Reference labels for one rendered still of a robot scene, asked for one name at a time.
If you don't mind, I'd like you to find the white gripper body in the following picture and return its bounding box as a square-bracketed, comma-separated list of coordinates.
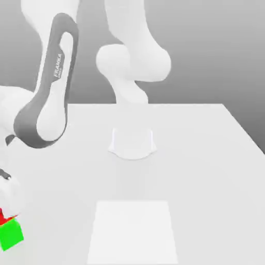
[0, 168, 24, 219]

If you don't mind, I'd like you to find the small green cube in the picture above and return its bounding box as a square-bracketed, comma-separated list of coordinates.
[0, 218, 25, 253]

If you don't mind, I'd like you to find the small red cube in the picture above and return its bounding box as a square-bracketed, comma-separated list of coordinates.
[0, 208, 20, 227]

